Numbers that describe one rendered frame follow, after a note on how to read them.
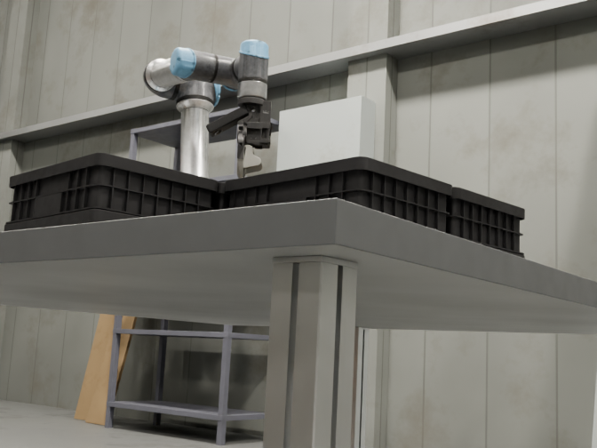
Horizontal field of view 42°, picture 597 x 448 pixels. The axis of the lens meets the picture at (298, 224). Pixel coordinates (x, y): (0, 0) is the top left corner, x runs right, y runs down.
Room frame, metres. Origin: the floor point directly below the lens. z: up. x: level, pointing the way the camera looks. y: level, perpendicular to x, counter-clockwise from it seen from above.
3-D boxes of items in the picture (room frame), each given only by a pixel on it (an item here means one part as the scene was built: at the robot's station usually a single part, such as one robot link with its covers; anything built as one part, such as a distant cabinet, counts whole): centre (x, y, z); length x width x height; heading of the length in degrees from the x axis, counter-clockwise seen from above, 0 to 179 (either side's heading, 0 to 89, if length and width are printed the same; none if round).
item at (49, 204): (1.69, 0.42, 0.87); 0.40 x 0.30 x 0.11; 45
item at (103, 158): (1.69, 0.42, 0.92); 0.40 x 0.30 x 0.02; 45
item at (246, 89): (1.91, 0.14, 1.22); 0.08 x 0.08 x 0.05
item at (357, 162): (1.61, -0.08, 0.92); 0.40 x 0.30 x 0.02; 45
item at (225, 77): (1.98, 0.20, 1.30); 0.11 x 0.11 x 0.08; 26
